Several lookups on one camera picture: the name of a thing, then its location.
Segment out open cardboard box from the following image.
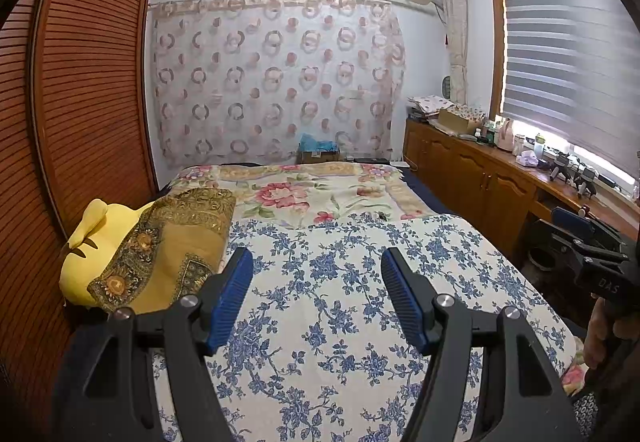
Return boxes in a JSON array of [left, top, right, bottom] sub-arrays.
[[438, 104, 486, 134]]

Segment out pink jug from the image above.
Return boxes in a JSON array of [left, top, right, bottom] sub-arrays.
[[497, 117, 516, 152]]

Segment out circle print sheer curtain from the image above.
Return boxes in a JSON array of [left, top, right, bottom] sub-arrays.
[[150, 0, 406, 168]]

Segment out pink floral blanket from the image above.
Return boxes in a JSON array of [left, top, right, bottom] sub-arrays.
[[162, 163, 436, 228]]

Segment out wooden sideboard cabinet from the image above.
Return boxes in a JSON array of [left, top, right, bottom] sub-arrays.
[[402, 117, 640, 263]]

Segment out mustard patterned shirt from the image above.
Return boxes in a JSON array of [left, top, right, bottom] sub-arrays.
[[87, 187, 237, 315]]

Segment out blue floral bed sheet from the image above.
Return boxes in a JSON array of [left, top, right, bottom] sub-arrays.
[[150, 213, 576, 442]]

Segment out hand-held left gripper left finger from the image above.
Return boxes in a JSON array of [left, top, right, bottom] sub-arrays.
[[52, 247, 255, 442]]

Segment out wooden louvered wardrobe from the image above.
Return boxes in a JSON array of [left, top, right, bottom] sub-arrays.
[[0, 0, 161, 373]]

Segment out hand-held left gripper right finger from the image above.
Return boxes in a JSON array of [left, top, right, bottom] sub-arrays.
[[380, 247, 576, 442]]

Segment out beige window curtain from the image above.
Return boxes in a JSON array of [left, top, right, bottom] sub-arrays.
[[439, 0, 468, 105]]

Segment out blue cloth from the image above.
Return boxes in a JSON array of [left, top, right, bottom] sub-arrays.
[[299, 133, 336, 153]]

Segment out brown cardboard box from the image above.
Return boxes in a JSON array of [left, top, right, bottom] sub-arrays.
[[297, 149, 341, 165]]

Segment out person's right hand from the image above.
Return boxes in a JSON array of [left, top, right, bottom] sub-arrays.
[[582, 296, 621, 370]]

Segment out trash bin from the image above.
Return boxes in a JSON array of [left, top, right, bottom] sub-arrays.
[[527, 247, 558, 273]]

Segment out grey zebra window blind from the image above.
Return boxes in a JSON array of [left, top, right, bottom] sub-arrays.
[[500, 0, 640, 178]]

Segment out folded floral cloth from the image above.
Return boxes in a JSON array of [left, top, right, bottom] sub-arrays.
[[407, 94, 451, 115]]

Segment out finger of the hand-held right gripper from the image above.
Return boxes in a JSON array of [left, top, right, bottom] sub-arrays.
[[550, 206, 625, 245], [525, 219, 628, 269]]

